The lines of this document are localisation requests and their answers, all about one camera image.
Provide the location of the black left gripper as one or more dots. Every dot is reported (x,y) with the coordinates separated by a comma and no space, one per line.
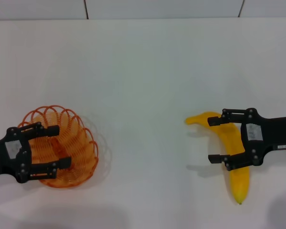
(4,155)

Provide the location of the yellow banana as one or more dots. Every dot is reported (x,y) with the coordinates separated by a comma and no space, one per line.
(239,183)

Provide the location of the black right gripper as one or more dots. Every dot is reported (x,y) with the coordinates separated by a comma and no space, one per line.
(276,131)

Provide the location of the orange woven plastic basket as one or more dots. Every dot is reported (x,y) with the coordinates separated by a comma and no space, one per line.
(81,152)

